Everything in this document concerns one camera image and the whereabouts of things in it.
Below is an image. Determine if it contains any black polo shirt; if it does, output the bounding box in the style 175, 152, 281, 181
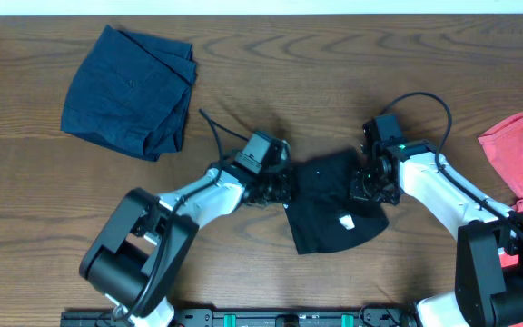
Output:
284, 148, 389, 255

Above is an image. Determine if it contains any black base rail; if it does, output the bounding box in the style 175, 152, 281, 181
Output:
60, 302, 421, 327

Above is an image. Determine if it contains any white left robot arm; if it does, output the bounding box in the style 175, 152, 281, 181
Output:
79, 163, 291, 326

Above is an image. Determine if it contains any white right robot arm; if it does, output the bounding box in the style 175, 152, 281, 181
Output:
350, 138, 523, 326

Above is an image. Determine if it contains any folded navy blue garment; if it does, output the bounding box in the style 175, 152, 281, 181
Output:
61, 25, 197, 162

